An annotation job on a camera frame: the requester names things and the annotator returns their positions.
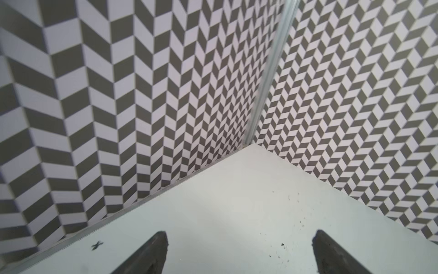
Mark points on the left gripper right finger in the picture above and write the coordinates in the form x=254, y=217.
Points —
x=331, y=258

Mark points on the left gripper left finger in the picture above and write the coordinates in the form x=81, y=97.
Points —
x=148, y=259

